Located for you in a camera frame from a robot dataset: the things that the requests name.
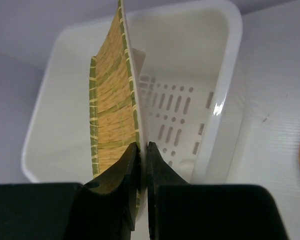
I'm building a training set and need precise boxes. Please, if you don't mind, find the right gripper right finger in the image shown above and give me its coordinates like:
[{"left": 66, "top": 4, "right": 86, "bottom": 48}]
[{"left": 146, "top": 142, "right": 189, "bottom": 240}]

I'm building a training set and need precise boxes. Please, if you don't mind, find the green-trimmed square bamboo tray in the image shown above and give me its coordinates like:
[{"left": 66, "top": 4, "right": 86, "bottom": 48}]
[{"left": 88, "top": 0, "right": 151, "bottom": 223}]

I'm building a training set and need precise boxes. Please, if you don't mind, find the white plastic bin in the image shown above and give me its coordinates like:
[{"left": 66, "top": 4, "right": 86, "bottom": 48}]
[{"left": 21, "top": 0, "right": 246, "bottom": 184}]

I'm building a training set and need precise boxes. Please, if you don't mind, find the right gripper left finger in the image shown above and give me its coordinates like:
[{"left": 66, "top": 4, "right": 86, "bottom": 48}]
[{"left": 74, "top": 142, "right": 138, "bottom": 240}]

